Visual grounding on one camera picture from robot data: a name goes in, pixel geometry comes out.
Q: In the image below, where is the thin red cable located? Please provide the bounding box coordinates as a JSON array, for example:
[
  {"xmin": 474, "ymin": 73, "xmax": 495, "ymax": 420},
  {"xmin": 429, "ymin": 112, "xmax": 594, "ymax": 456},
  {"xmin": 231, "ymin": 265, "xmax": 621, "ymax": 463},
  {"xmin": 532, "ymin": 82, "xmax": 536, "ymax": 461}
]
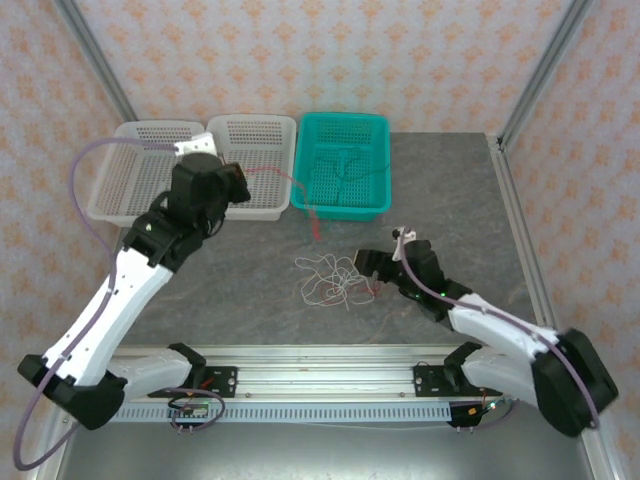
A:
[{"xmin": 243, "ymin": 165, "xmax": 377, "ymax": 307}]

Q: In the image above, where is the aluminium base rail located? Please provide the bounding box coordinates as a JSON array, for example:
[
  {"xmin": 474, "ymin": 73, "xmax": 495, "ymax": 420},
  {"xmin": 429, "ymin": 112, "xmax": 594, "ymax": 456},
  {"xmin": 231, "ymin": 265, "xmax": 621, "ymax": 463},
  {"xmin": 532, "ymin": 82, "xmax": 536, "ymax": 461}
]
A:
[{"xmin": 52, "ymin": 343, "xmax": 594, "ymax": 401}]

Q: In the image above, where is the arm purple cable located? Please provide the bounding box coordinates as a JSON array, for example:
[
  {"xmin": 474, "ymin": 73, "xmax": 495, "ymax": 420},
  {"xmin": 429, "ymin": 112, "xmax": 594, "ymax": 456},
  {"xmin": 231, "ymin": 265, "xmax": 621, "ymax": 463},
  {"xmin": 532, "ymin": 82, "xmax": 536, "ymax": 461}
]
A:
[
  {"xmin": 394, "ymin": 234, "xmax": 601, "ymax": 432},
  {"xmin": 12, "ymin": 138, "xmax": 226, "ymax": 472}
]

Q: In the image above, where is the aluminium frame post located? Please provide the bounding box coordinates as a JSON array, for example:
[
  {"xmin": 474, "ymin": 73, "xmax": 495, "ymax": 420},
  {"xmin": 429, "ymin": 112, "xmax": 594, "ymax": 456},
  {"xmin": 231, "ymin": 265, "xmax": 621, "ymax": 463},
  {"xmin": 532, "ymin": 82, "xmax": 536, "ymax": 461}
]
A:
[
  {"xmin": 53, "ymin": 0, "xmax": 137, "ymax": 122},
  {"xmin": 498, "ymin": 0, "xmax": 596, "ymax": 151}
]

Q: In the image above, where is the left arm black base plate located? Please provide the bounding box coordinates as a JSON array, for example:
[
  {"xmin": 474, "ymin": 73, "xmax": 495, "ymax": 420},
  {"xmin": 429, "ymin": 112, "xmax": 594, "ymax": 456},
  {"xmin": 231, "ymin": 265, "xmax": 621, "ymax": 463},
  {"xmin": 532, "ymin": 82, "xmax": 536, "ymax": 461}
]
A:
[{"xmin": 189, "ymin": 365, "xmax": 239, "ymax": 399}]

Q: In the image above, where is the aluminium side rail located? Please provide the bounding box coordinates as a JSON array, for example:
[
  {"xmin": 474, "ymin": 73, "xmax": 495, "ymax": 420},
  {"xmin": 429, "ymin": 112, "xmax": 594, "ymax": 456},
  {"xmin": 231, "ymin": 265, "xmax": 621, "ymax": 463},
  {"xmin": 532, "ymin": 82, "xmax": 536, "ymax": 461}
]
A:
[{"xmin": 486, "ymin": 133, "xmax": 569, "ymax": 362}]

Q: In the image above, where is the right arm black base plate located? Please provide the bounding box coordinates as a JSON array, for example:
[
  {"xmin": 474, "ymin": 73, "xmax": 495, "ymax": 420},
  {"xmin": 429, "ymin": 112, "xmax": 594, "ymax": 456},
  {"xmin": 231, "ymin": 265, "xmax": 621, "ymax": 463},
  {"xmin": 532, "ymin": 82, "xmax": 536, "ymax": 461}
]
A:
[{"xmin": 412, "ymin": 363, "xmax": 454, "ymax": 399}]

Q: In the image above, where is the thin white cable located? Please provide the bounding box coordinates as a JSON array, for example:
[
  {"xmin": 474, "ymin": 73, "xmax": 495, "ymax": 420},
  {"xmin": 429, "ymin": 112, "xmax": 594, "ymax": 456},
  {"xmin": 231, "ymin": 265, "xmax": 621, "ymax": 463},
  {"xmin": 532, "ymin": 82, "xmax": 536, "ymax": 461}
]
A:
[{"xmin": 293, "ymin": 252, "xmax": 377, "ymax": 310}]

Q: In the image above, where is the thin dark green cable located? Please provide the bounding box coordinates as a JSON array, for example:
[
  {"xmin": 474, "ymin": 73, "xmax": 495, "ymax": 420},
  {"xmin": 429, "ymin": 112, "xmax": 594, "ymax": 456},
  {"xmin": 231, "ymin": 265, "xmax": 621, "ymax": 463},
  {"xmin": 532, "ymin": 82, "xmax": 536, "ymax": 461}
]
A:
[{"xmin": 307, "ymin": 144, "xmax": 392, "ymax": 214}]

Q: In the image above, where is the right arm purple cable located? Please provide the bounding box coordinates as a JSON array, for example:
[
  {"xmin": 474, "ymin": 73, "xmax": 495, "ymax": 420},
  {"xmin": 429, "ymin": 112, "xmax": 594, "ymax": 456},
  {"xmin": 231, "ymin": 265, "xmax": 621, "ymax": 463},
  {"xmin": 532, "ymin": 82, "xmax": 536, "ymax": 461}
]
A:
[{"xmin": 394, "ymin": 234, "xmax": 601, "ymax": 432}]

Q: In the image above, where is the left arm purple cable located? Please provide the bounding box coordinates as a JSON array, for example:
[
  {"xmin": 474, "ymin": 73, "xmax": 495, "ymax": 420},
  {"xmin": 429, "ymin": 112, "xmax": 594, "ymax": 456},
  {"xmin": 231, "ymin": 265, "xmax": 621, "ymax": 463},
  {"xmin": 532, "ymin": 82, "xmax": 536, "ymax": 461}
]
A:
[{"xmin": 12, "ymin": 138, "xmax": 226, "ymax": 472}]

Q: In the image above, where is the slotted grey cable duct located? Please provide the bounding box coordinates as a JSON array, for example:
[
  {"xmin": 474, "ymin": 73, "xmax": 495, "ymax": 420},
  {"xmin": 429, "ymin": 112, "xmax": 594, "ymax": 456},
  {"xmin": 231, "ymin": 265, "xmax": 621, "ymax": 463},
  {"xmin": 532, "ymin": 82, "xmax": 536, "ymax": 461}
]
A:
[{"xmin": 109, "ymin": 403, "xmax": 454, "ymax": 425}]

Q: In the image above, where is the teal perforated plastic basket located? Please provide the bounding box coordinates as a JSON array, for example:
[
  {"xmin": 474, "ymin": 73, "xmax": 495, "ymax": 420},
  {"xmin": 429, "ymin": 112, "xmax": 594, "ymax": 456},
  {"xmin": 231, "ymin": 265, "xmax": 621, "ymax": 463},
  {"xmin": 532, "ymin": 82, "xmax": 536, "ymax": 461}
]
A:
[{"xmin": 290, "ymin": 111, "xmax": 393, "ymax": 224}]

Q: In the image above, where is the white perforated plastic basket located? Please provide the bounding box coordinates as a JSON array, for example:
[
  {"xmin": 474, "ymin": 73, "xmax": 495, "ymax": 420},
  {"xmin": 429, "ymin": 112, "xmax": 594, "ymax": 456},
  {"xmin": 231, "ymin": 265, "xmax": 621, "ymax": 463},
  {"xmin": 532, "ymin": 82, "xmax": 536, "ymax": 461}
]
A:
[
  {"xmin": 86, "ymin": 118, "xmax": 207, "ymax": 229},
  {"xmin": 202, "ymin": 113, "xmax": 298, "ymax": 223}
]

